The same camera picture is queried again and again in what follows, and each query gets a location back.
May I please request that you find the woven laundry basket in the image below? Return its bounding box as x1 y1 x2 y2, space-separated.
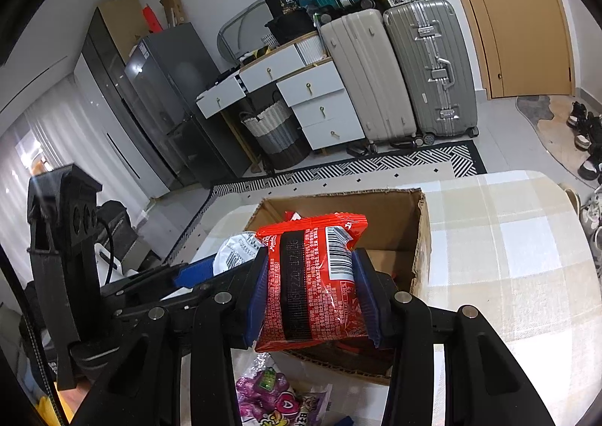
239 99 311 171

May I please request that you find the white drawer dresser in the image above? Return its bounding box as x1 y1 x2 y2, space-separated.
195 31 368 156

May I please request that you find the pile of loose shoes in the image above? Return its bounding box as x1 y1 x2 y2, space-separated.
567 100 602 267

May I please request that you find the grey white snack packet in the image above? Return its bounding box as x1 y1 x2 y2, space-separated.
214 231 266 276

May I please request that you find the dark glass cabinet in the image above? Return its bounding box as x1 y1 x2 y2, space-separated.
82 7 189 189

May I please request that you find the brown cardboard box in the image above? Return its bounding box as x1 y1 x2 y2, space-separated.
242 187 431 385

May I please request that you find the white curtain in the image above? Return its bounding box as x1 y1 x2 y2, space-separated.
0 78 156 267

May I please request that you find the narrow cardboard piece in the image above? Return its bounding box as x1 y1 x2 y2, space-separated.
160 0 186 27

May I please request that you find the large flat cardboard sheet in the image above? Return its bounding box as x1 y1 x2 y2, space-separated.
98 0 150 62

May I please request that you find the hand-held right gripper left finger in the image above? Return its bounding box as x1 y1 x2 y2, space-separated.
70 247 270 426

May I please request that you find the oval mirror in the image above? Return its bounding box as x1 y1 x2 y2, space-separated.
217 0 271 62

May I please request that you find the red noodle packet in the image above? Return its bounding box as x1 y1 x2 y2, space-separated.
254 213 370 352

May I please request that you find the silver suitcase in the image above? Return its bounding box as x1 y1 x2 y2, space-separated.
383 0 479 145

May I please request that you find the beige suitcase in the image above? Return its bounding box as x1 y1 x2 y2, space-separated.
320 9 417 142

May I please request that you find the beige slipper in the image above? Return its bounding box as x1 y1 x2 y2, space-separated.
559 184 584 220

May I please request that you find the grey refrigerator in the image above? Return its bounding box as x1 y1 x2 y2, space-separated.
125 22 252 187

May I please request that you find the grey brown door mat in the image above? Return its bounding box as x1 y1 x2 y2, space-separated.
516 94 602 177

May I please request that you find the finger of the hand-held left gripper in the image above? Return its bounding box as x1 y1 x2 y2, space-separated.
101 278 212 314
125 254 219 290

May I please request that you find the white kettle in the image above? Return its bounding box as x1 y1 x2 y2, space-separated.
94 242 128 276

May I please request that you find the clear pink candy packet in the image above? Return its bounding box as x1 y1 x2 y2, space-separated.
294 383 332 426

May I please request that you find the purple candy packet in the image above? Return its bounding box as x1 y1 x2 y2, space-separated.
235 370 302 426

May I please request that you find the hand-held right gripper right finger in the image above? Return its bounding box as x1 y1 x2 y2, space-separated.
352 247 556 426

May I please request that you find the black fabric bag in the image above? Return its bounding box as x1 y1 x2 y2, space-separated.
96 200 139 262

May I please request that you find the red flat package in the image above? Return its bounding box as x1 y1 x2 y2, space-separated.
141 5 163 32

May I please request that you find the black round box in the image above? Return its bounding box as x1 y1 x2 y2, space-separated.
264 9 315 45

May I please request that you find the wooden door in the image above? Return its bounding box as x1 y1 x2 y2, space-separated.
433 0 575 100

